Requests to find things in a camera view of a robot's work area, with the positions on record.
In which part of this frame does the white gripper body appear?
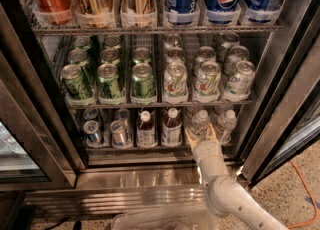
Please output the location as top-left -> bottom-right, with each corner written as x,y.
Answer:
192,140 -> 229,183

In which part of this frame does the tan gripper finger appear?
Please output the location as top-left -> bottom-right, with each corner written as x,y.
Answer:
185,128 -> 200,148
206,124 -> 218,142

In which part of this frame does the clear water bottle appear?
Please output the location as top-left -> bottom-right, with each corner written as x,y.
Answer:
188,110 -> 210,141
214,110 -> 237,145

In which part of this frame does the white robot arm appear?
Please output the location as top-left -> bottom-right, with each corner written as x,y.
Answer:
185,125 -> 288,230

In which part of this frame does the brown tea bottle right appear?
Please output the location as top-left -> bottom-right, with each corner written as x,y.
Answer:
161,108 -> 182,147

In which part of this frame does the brown tea bottle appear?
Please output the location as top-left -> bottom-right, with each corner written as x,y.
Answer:
137,111 -> 156,147
161,108 -> 182,147

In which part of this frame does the brown tea bottle left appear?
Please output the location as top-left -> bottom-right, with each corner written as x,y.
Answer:
137,111 -> 156,147

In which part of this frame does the steel fridge base grille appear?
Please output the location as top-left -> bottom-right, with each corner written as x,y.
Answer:
24,164 -> 204,217

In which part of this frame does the steel fridge door right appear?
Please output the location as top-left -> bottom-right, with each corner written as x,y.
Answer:
232,0 -> 320,188

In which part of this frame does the glass fridge door left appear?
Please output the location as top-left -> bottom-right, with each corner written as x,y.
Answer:
0,5 -> 83,191

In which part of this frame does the white diet soda can middle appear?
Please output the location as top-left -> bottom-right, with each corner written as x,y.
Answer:
195,60 -> 221,96

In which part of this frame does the white diet soda can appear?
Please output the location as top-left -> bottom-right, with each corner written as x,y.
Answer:
225,61 -> 255,95
164,61 -> 187,97
195,60 -> 221,96

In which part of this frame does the white diet soda can left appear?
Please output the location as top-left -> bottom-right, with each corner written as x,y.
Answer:
164,61 -> 187,97

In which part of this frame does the white diet soda can right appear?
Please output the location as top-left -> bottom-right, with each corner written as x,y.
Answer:
225,61 -> 255,95

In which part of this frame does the clear plastic bin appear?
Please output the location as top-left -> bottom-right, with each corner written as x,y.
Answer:
111,205 -> 220,230

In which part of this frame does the silver blue can front right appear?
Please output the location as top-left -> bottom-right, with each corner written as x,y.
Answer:
110,120 -> 128,146

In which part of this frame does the silver blue can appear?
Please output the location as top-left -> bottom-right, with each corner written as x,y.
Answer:
110,120 -> 128,146
83,120 -> 102,145

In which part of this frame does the green soda can front right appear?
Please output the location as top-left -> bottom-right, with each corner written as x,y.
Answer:
131,63 -> 156,99

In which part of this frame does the green soda can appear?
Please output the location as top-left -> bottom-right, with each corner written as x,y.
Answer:
97,63 -> 122,99
68,49 -> 93,79
60,64 -> 93,100
131,63 -> 156,99
132,47 -> 152,64
100,48 -> 121,69

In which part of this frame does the green soda can front middle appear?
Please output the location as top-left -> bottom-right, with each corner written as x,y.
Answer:
97,63 -> 122,99

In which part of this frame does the silver blue can front left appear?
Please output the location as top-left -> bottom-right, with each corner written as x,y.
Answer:
83,120 -> 102,145

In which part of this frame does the green soda can front left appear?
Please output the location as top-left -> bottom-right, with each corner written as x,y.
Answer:
60,64 -> 93,100

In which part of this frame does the middle wire shelf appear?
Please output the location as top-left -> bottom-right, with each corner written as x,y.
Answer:
67,100 -> 254,110

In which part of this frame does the wire shelf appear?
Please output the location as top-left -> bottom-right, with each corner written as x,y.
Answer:
67,100 -> 254,110
32,25 -> 285,36

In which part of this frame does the orange power cable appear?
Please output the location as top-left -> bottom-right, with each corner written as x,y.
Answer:
286,159 -> 320,230

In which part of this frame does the upper wire shelf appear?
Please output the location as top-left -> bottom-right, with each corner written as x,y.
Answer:
32,25 -> 285,36

